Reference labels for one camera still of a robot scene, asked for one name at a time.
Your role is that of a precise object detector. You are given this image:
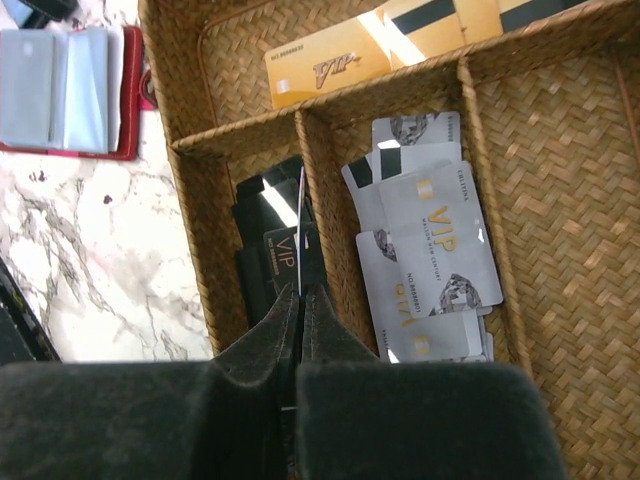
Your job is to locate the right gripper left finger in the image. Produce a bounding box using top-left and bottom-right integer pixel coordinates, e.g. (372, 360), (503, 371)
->
(1, 286), (299, 479)

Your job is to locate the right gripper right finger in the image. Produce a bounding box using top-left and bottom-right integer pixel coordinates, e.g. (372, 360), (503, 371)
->
(296, 286), (568, 479)

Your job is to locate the dark credit card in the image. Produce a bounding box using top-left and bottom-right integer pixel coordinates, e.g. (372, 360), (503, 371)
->
(295, 167), (305, 296)
(263, 227), (298, 292)

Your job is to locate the red leather card holder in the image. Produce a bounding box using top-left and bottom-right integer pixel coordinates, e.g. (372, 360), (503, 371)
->
(1, 26), (144, 161)

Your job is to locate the black leather card holder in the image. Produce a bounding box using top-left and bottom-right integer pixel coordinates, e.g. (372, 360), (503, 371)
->
(1, 0), (78, 29)

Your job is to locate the silver VIP credit card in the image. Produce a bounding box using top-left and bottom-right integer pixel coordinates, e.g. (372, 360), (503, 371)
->
(379, 161), (503, 318)

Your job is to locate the gold VIP credit card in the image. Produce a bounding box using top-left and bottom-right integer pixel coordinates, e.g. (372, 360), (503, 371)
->
(264, 28), (391, 109)

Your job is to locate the tan card in tray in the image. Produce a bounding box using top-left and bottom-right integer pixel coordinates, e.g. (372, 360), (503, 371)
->
(358, 0), (504, 70)

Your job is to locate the woven bamboo organizer tray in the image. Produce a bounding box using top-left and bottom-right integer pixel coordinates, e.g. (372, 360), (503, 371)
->
(138, 1), (639, 479)

